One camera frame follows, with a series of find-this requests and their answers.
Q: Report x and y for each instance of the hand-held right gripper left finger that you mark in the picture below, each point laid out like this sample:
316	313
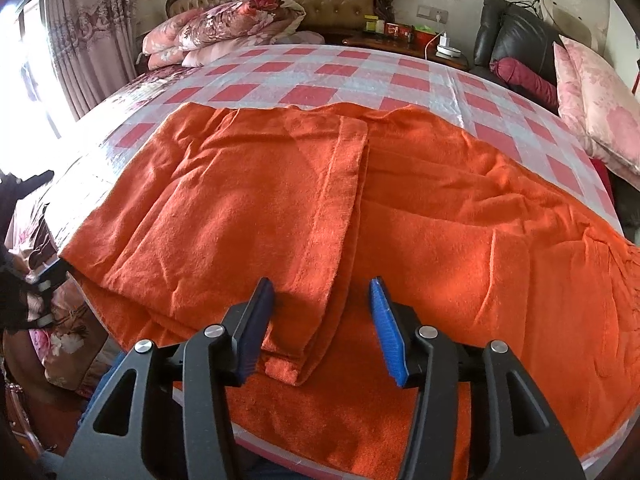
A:
250	340

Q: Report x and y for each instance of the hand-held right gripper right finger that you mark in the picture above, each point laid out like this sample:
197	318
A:
387	340

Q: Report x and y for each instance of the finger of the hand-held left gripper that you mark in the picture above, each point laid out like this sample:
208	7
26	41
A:
25	300
20	187

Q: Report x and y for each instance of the orange pants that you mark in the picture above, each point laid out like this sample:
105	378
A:
450	235

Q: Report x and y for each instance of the floral bedsheet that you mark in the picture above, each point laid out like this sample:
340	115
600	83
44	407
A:
65	340

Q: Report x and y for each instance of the window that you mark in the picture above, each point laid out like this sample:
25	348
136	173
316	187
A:
30	85

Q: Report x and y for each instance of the pink patterned curtain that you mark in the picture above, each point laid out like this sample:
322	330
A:
90	35

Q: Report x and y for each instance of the floral quilt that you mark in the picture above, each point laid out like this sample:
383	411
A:
225	25

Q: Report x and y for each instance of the pink checkered table cover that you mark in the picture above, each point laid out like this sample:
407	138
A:
320	77

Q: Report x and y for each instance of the maroon bolster cushion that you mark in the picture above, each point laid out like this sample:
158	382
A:
525	80

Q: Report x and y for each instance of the dark wooden nightstand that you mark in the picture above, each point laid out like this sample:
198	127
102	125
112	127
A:
400	46

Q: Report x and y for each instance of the white round device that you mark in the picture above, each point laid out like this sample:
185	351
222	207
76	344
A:
448	51

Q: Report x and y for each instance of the green and red box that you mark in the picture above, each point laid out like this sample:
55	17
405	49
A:
425	37

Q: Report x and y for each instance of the pale pink cloth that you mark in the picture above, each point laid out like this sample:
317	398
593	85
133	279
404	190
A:
300	38

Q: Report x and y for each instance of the white charger plug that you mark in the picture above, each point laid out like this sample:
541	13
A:
445	39

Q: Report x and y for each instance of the pink floral pillow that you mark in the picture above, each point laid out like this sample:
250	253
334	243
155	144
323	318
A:
610	110
567	90

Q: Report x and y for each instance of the yellow green box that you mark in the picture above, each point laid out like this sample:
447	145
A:
372	25

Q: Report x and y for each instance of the black leather armchair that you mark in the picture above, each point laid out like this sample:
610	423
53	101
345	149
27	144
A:
520	35

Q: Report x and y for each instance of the beige massage cushion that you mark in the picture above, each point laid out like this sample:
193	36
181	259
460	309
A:
565	25

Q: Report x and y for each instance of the wall outlet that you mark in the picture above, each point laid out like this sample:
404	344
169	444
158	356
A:
432	11

